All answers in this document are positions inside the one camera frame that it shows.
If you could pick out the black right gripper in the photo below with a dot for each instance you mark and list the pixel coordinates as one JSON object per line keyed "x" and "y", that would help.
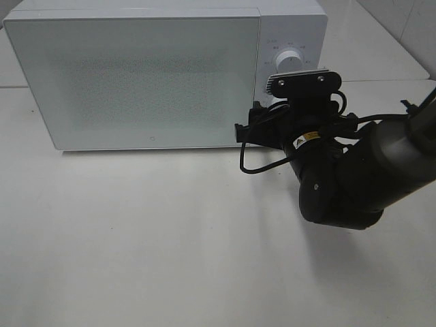
{"x": 283, "y": 122}

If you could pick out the white microwave door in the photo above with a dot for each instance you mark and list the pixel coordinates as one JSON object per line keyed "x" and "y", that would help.
{"x": 136, "y": 81}

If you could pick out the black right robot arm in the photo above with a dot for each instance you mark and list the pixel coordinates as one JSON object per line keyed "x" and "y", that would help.
{"x": 350, "y": 168}

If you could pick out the white upper power knob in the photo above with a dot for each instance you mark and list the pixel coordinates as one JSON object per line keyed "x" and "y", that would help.
{"x": 288, "y": 61}

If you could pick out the white microwave oven body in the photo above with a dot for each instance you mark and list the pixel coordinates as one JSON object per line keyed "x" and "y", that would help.
{"x": 289, "y": 30}

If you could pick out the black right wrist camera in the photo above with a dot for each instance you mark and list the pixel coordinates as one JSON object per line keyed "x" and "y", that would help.
{"x": 296, "y": 85}

